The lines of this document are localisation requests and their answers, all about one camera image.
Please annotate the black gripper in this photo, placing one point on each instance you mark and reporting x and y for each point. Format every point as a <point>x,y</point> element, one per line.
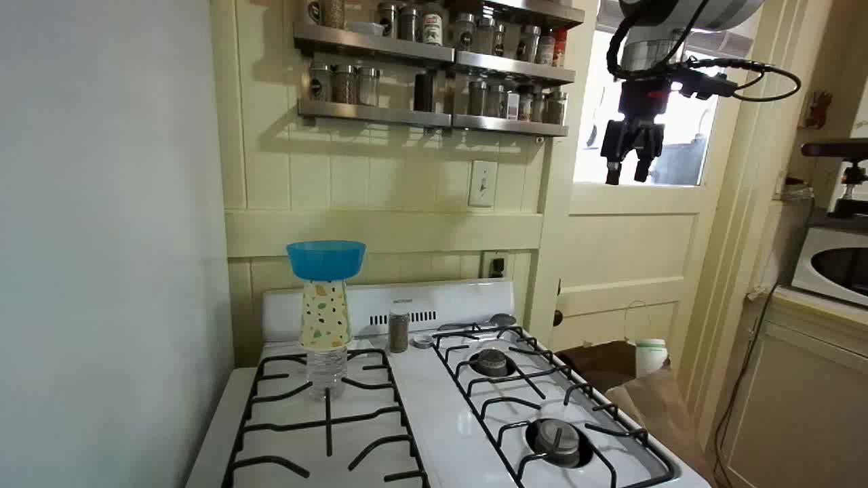
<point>643,104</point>

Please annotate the grey metal spoon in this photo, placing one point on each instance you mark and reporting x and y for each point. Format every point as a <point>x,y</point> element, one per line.
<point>502,318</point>

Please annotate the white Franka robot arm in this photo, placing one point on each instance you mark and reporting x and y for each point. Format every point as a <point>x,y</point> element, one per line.
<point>696,15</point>

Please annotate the black double stove grate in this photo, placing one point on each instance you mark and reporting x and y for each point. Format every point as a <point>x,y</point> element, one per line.
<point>531,394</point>
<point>326,423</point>

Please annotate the white gas stove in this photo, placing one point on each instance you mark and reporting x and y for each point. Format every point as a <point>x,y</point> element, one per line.
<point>434,398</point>

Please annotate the large silver lid jar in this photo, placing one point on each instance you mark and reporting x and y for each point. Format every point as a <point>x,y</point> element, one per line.
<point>554,106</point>

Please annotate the cream panel door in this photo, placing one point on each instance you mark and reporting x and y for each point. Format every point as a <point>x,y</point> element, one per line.
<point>626,253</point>

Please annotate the brown spice jar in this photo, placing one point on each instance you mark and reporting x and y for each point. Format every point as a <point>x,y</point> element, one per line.
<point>536,104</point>

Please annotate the red spice jar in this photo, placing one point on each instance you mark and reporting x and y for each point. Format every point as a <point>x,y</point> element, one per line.
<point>563,51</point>

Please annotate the white label spice jar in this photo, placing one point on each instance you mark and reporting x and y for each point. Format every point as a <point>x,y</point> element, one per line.
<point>513,104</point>
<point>432,29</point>

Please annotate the glass spice jar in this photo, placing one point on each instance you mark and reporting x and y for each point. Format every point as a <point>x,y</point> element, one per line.
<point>369,89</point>
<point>319,83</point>
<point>495,98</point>
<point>486,32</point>
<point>531,44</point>
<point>452,94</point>
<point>387,21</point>
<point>344,83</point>
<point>476,97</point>
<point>548,47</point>
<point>409,24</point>
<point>464,32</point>

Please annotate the short metal shelf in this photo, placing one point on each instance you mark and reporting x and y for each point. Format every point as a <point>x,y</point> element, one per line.
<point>543,13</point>

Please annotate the black door knob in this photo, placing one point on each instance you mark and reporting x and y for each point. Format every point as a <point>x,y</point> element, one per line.
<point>558,318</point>

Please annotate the black countertop appliance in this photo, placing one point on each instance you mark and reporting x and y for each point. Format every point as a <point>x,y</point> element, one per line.
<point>836,150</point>

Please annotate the white microwave oven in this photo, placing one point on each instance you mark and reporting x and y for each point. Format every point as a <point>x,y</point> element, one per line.
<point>817,262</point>

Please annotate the dark spice jar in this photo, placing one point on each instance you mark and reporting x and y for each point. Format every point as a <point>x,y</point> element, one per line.
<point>425,91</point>

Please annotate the round gas burner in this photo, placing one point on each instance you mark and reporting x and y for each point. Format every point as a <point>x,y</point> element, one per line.
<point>491,362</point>
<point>558,440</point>

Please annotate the long metal spice shelf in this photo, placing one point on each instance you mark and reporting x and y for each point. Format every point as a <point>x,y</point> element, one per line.
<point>382,114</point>
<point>382,41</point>

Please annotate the grey metal shaker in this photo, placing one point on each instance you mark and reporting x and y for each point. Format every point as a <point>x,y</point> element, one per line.
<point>401,334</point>

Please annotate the cream kitchen cabinet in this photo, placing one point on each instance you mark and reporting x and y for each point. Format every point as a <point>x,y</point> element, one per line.
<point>805,398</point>

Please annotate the blue plastic bowl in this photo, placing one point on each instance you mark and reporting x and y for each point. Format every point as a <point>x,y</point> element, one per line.
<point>326,262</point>

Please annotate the metal cup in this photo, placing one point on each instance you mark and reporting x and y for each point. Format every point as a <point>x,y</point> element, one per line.
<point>326,13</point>

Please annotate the clear glass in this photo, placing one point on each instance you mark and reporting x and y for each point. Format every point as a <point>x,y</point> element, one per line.
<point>326,371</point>

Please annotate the white refrigerator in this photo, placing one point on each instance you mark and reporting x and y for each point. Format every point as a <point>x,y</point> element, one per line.
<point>109,227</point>

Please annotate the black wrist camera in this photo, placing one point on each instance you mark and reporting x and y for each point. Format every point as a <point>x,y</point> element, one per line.
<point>700,83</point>

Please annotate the white light switch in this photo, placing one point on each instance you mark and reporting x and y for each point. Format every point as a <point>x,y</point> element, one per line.
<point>485,184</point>

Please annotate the wall power outlet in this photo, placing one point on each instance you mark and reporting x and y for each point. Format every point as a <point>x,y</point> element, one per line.
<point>498,266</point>

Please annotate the red wall item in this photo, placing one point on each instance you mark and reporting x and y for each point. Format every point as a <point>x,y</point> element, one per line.
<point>820,109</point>

